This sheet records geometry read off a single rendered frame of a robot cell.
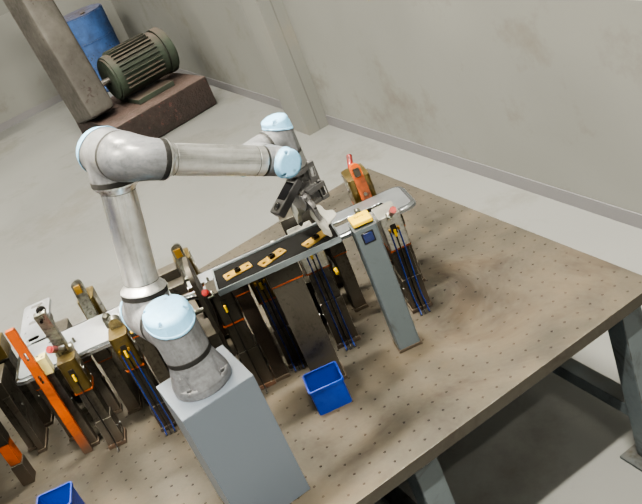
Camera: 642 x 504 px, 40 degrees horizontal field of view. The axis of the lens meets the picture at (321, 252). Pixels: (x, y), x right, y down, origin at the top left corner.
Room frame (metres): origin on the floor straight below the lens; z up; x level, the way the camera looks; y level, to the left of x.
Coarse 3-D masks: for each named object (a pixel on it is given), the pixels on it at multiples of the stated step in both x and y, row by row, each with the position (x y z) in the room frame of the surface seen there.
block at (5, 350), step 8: (0, 336) 2.61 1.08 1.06; (0, 344) 2.56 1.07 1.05; (8, 344) 2.62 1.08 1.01; (0, 352) 2.56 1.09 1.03; (8, 352) 2.58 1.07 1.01; (0, 360) 2.56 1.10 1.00; (8, 360) 2.56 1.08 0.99; (16, 360) 2.61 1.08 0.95; (8, 368) 2.56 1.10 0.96; (16, 368) 2.57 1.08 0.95; (24, 392) 2.56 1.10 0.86; (32, 392) 2.57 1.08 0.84; (32, 400) 2.56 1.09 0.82; (40, 400) 2.59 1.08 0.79; (40, 408) 2.56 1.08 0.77; (48, 408) 2.61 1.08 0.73; (40, 416) 2.56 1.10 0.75; (48, 416) 2.57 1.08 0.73; (48, 424) 2.56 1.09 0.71
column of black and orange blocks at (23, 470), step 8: (0, 424) 2.32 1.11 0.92; (0, 432) 2.28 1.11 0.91; (0, 440) 2.28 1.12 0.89; (8, 440) 2.30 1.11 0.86; (0, 448) 2.28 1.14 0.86; (8, 448) 2.29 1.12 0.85; (16, 448) 2.32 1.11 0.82; (8, 456) 2.28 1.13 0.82; (16, 456) 2.29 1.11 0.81; (24, 456) 2.33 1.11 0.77; (16, 464) 2.29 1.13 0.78; (24, 464) 2.29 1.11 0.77; (16, 472) 2.28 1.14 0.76; (24, 472) 2.28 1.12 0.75; (32, 472) 2.31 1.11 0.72; (24, 480) 2.28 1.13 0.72; (32, 480) 2.28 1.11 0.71
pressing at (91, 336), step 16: (384, 192) 2.61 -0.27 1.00; (400, 192) 2.57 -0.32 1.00; (352, 208) 2.60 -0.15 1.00; (368, 208) 2.55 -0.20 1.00; (400, 208) 2.46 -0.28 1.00; (240, 256) 2.59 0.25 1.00; (208, 272) 2.57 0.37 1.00; (96, 320) 2.56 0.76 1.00; (64, 336) 2.54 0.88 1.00; (80, 336) 2.50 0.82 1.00; (96, 336) 2.46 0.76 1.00; (32, 352) 2.53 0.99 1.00; (80, 352) 2.39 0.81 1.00; (16, 384) 2.39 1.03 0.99
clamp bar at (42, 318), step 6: (42, 306) 2.35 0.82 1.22; (36, 312) 2.35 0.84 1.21; (42, 312) 2.31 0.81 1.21; (36, 318) 2.31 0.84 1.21; (42, 318) 2.30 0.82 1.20; (48, 318) 2.31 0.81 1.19; (42, 324) 2.31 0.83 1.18; (48, 324) 2.32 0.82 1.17; (54, 324) 2.33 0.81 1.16; (42, 330) 2.32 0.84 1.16; (48, 330) 2.32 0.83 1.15; (54, 330) 2.32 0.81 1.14; (48, 336) 2.32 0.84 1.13; (54, 336) 2.32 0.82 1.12; (60, 336) 2.32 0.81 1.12; (54, 342) 2.32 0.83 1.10; (60, 342) 2.33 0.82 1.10; (66, 342) 2.34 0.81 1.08; (66, 348) 2.33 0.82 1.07; (60, 354) 2.33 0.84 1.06
